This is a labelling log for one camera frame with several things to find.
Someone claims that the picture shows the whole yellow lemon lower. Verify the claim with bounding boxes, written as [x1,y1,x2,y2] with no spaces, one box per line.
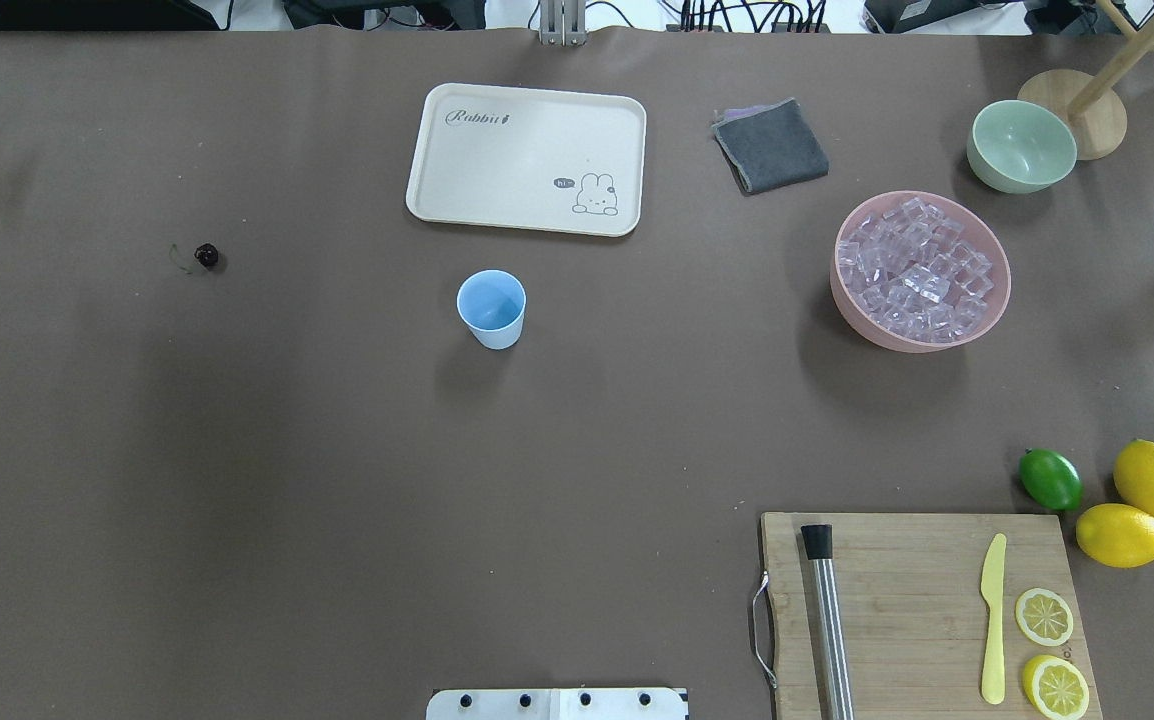
[1076,503,1154,569]

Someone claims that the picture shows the steel muddler black tip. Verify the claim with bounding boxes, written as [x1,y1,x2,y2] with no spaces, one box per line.
[800,523,856,719]

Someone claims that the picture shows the lemon slice upper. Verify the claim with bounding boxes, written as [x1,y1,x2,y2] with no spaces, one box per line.
[1013,587,1076,648]

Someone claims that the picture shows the mint green bowl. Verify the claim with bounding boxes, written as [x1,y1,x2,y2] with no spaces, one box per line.
[966,99,1077,193]

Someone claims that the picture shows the cream rabbit serving tray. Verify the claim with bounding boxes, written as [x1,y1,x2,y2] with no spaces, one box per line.
[405,83,647,237]

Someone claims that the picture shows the light blue cup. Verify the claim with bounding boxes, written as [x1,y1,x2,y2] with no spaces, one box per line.
[455,269,527,350]

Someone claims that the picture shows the grey folded cloth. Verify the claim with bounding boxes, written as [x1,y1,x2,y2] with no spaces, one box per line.
[711,97,830,195]

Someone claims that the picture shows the clear ice cube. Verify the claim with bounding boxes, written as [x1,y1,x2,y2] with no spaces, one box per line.
[900,264,951,303]

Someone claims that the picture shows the dark red cherry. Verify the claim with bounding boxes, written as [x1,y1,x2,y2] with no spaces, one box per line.
[168,243,222,275]

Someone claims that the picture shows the lemon slice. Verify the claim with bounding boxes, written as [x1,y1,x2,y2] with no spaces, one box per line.
[1013,587,1076,648]
[1022,653,1092,719]

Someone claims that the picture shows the bamboo cutting board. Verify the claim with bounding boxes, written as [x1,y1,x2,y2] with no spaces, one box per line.
[760,512,1079,719]

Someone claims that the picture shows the wooden stand with round base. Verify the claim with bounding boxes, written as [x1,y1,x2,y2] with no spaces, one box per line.
[1017,1,1154,162]

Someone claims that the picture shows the lemon slice lower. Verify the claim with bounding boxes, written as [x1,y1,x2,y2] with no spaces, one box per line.
[1022,653,1092,719]

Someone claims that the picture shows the yellow plastic knife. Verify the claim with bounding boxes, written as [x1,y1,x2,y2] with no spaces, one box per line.
[979,533,1007,706]

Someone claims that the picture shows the pink bowl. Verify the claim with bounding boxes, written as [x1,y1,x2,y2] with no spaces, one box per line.
[830,192,1011,354]

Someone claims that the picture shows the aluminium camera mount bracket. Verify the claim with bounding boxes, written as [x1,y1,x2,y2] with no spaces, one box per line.
[537,0,589,47]

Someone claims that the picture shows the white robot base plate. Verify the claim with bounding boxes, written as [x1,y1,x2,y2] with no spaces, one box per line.
[425,687,690,719]

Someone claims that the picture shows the green lime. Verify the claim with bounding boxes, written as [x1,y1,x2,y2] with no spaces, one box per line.
[1019,448,1084,511]

